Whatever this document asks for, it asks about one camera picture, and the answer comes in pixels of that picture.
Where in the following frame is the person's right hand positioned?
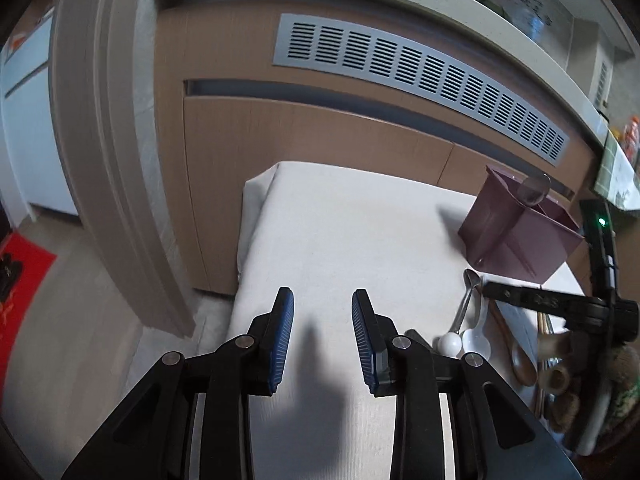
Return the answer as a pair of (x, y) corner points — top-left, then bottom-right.
(536, 332), (582, 433)

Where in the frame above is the grey door frame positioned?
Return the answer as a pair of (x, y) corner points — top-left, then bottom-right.
(47, 0), (197, 342)

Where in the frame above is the white ceramic spoon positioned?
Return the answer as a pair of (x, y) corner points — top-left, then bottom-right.
(432, 332), (463, 359)
(461, 290), (492, 354)

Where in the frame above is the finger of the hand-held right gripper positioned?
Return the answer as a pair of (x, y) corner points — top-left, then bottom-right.
(480, 281), (609, 332)

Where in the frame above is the metal spoon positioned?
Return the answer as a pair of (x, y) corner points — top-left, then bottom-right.
(450, 268), (483, 337)
(517, 172), (551, 206)

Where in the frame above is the wooden spoon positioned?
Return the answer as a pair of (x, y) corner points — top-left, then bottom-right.
(487, 300), (539, 387)

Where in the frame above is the white table cloth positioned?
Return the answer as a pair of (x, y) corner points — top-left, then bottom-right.
(229, 161), (587, 480)

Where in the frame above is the grey vent grille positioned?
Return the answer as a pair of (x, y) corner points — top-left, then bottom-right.
(272, 13), (571, 168)

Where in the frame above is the wooden cabinet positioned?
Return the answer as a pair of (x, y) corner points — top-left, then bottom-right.
(154, 0), (603, 297)

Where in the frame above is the red floor mat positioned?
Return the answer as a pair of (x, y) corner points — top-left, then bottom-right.
(0, 232), (57, 363)

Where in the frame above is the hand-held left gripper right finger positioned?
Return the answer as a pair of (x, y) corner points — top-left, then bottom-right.
(351, 288), (583, 480)

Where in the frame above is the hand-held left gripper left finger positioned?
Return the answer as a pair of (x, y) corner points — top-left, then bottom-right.
(62, 287), (295, 480)

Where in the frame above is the mauve plastic utensil holder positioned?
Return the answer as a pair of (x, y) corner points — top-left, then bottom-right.
(457, 164), (586, 283)

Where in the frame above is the white refrigerator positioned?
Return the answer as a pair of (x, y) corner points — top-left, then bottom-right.
(0, 6), (82, 222)

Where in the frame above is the white vented box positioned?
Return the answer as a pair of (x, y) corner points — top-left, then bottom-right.
(589, 42), (617, 112)

